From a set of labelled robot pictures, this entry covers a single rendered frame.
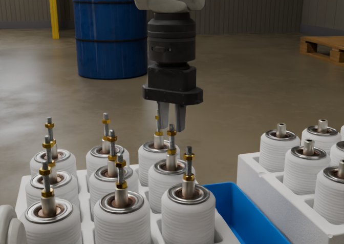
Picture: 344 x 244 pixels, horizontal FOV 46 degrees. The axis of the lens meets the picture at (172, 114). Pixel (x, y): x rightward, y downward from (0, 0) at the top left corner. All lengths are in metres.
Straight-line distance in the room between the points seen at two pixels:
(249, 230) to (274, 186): 0.14
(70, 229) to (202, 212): 0.22
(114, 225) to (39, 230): 0.12
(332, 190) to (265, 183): 0.20
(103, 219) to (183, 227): 0.13
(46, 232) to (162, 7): 0.41
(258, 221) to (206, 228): 0.27
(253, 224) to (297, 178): 0.16
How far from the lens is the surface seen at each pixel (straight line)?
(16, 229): 0.46
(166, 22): 0.72
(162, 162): 0.85
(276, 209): 0.95
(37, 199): 0.79
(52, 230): 0.67
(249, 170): 1.05
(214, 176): 1.39
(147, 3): 0.75
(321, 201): 0.86
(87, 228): 0.79
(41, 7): 7.14
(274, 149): 1.01
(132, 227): 0.68
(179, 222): 0.71
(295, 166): 0.92
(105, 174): 0.82
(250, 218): 1.01
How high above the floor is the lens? 0.59
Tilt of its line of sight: 17 degrees down
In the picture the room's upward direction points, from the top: straight up
